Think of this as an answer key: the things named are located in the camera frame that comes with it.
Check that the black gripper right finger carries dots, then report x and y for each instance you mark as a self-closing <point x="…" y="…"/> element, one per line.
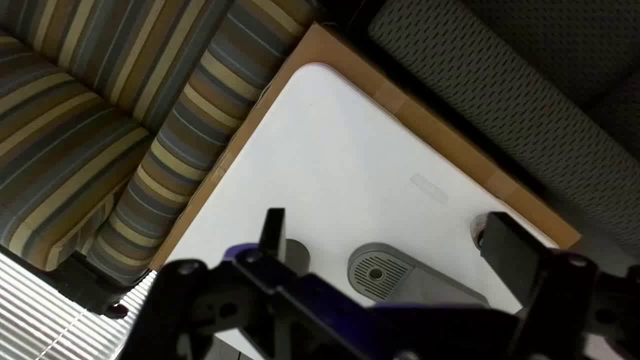
<point x="511" y="250"/>

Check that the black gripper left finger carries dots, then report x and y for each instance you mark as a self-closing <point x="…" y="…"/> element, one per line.
<point x="273" y="233"/>

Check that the white table top board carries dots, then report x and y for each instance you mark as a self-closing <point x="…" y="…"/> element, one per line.
<point x="333" y="173"/>

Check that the brown wooden table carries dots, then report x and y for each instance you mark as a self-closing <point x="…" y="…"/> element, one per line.
<point x="426" y="127"/>

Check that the dark grey-green armchair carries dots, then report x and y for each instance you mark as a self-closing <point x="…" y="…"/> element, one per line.
<point x="533" y="101"/>

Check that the striped fabric sofa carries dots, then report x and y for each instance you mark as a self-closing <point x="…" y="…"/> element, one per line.
<point x="101" y="113"/>

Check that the white window blinds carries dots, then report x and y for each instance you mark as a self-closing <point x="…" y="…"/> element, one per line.
<point x="40" y="312"/>

